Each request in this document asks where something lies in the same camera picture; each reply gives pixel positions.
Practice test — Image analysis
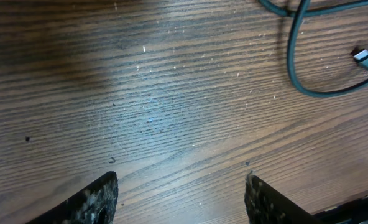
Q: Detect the thick black USB cable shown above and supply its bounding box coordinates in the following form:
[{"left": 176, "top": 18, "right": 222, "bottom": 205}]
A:
[{"left": 257, "top": 0, "right": 368, "bottom": 99}]

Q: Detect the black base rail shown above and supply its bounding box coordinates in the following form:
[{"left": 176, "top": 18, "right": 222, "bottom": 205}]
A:
[{"left": 313, "top": 195, "right": 368, "bottom": 224}]

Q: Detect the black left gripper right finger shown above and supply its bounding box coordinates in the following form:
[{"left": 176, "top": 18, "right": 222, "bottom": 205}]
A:
[{"left": 244, "top": 173, "right": 321, "bottom": 224}]

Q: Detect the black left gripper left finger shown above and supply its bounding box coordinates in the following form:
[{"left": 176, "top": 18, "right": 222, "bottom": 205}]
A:
[{"left": 27, "top": 171, "right": 119, "bottom": 224}]

